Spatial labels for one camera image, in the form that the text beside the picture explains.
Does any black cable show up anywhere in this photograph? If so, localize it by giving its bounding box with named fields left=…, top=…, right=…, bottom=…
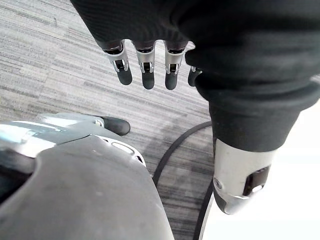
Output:
left=151, top=120, right=215, bottom=240

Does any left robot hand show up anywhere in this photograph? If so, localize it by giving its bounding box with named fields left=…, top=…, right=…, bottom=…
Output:
left=69, top=0, right=320, bottom=216

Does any dark robot foot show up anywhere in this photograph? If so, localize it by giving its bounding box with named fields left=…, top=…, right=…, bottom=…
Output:
left=99, top=116, right=131, bottom=137

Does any silver robot leg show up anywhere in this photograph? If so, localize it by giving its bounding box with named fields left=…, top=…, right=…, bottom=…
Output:
left=0, top=112, right=176, bottom=240

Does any white table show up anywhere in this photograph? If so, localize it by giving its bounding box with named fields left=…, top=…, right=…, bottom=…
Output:
left=199, top=74, right=320, bottom=240

